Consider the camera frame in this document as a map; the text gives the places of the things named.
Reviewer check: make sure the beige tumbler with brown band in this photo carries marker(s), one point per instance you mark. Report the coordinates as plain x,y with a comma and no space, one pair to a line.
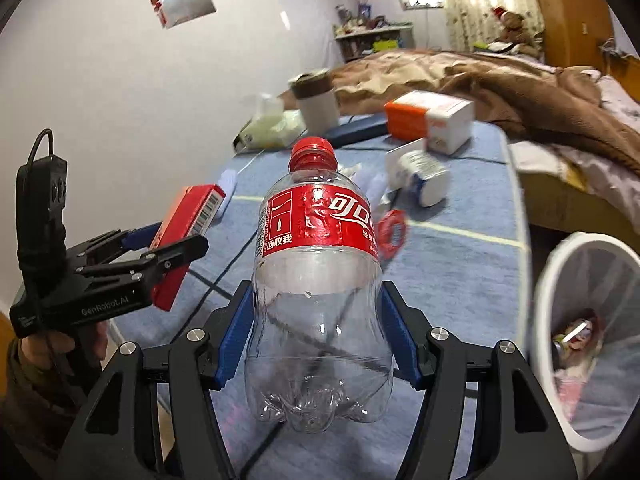
317,105

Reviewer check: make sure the cluttered white shelf desk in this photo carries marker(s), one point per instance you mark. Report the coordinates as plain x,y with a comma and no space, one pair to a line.
372,40

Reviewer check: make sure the pale pink bed sheet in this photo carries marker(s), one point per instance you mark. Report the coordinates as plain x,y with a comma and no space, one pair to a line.
615,150

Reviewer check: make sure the red cardboard box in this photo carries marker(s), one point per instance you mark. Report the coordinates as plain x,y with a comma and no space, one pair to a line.
185,215

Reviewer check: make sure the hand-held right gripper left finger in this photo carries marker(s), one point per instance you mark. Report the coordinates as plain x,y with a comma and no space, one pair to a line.
232,330

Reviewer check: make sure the clear plastic bottle red label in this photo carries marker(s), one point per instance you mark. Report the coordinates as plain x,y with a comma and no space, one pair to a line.
320,260

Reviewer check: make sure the orange and white box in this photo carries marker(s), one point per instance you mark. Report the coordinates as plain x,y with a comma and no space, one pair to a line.
425,120

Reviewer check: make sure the brown fleece blanket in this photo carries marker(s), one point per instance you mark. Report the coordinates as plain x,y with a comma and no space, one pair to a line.
475,80

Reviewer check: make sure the red hanging knot ornament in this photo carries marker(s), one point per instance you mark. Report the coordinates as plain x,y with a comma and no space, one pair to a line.
159,10

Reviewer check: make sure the heart patterned curtain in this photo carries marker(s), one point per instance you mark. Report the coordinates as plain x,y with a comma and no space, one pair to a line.
480,5

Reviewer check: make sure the red drink can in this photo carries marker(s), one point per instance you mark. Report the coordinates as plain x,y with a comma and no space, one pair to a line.
392,232

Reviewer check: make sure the brown teddy bear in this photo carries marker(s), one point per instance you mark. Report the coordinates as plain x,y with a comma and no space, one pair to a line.
515,30

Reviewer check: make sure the yellow tissue pack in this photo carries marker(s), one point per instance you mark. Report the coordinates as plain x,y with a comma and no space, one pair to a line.
272,130

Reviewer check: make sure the blue checked tablecloth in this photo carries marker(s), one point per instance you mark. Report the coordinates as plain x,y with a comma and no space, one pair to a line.
465,280

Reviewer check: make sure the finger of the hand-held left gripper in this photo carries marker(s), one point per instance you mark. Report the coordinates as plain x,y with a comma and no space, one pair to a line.
140,237
175,257

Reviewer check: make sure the wooden wardrobe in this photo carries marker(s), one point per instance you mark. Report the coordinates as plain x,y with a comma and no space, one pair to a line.
565,10

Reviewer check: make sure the white rimmed mesh trash bin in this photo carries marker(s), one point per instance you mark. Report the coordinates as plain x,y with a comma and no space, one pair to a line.
542,320

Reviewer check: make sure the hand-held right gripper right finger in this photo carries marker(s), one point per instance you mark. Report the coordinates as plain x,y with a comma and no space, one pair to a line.
400,335

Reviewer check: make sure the white printed package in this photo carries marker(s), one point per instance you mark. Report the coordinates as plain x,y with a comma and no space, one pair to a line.
425,175

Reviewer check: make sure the dark blue glasses case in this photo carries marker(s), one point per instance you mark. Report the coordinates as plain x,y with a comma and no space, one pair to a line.
357,132

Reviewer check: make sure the wooden bed frame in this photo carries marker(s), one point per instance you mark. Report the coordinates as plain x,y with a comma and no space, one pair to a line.
565,205

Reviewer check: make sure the person's left hand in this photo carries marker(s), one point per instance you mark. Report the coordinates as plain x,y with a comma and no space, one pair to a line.
92,345

